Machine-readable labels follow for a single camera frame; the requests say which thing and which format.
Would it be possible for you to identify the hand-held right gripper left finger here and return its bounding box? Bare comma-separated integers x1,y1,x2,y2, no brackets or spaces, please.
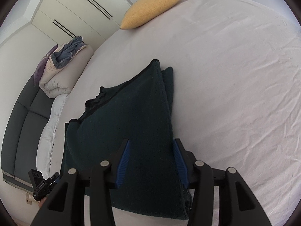
30,139,131,226

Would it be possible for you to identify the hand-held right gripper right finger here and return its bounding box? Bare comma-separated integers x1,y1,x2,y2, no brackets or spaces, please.
173,138,271,226

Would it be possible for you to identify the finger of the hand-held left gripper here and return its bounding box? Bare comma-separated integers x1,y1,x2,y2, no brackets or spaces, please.
50,172,61,185

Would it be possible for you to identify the dark green sweater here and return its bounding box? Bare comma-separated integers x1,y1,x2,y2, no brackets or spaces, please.
60,59,195,221

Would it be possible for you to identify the white pillow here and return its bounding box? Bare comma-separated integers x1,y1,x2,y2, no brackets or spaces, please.
36,94,71,177

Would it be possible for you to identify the dark green padded headboard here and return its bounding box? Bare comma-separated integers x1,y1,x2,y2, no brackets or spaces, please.
0,75,56,192

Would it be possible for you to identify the bed with white sheet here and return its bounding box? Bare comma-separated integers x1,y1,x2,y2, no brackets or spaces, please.
35,0,301,226

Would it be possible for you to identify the folded beige duvet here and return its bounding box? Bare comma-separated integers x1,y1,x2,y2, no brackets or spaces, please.
39,43,95,98

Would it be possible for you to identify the purple pillow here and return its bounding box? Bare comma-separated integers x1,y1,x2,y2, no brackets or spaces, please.
33,44,58,86

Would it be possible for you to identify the blue-grey cloth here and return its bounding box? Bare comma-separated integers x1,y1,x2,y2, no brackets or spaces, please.
52,36,83,69

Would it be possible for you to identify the yellow pillow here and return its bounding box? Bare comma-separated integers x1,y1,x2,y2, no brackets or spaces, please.
120,0,190,30

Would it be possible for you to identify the cream wardrobe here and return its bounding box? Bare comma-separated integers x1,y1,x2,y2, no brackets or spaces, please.
0,0,147,95

